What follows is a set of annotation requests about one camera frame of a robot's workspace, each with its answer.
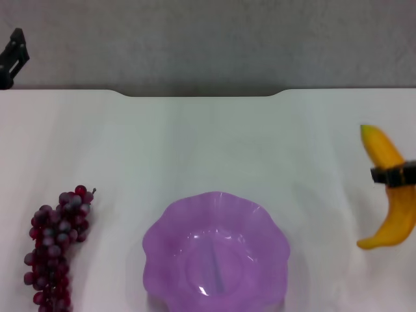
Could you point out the yellow banana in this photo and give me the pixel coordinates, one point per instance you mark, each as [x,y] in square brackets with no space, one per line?
[382,146]

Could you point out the dark red grape bunch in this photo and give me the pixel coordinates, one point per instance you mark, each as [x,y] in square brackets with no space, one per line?
[48,240]

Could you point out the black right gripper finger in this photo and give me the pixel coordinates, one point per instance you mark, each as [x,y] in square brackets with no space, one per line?
[386,175]

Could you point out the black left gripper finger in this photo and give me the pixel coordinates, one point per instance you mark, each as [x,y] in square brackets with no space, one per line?
[11,63]

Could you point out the purple wavy-edged plastic plate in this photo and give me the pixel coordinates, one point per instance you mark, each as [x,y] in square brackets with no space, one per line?
[182,247]

